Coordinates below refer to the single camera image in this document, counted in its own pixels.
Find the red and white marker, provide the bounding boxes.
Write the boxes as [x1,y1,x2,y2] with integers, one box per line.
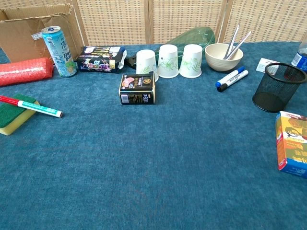
[0,95,64,118]

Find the black mesh pen holder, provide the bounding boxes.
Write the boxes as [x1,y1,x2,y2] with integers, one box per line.
[251,62,307,113]

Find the blue cap marker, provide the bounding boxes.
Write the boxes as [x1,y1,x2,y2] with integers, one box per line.
[215,66,245,88]

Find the black cap marker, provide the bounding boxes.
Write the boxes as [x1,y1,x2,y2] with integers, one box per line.
[217,69,249,93]

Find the black gold tin box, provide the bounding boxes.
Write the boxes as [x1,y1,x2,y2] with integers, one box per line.
[118,71,156,105]

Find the white paper cup green print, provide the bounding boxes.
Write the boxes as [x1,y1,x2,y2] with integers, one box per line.
[157,44,180,79]
[178,44,203,78]
[135,49,159,82]

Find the dark sanitary pad pack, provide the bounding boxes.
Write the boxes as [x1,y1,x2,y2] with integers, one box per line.
[75,46,128,74]

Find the beige bowl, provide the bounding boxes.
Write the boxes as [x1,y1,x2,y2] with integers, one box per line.
[204,43,244,72]

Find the green plastic spray bottle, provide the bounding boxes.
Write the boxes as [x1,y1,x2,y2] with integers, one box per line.
[124,26,216,70]

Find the woven folding screen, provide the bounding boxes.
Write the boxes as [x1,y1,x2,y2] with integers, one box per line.
[0,0,307,46]

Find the metal spoon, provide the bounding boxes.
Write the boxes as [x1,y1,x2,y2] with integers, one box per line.
[222,23,240,60]
[226,30,252,60]

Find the light blue drink can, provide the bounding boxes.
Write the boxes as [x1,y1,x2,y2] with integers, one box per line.
[41,25,78,78]

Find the small white card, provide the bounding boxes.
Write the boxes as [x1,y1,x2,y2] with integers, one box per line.
[255,57,281,72]

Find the red bubble wrap roll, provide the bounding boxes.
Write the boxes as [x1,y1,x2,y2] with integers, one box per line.
[0,57,55,87]

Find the green yellow sponge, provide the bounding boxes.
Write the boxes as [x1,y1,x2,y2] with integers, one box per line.
[0,93,41,136]

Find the yellow blue carton box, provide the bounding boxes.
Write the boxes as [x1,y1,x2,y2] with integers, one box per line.
[275,110,307,179]

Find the brown cardboard box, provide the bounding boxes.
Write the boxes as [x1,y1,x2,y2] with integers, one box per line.
[0,3,84,64]

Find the cola bottle blue cap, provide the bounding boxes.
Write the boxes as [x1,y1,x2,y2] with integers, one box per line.
[290,31,307,74]

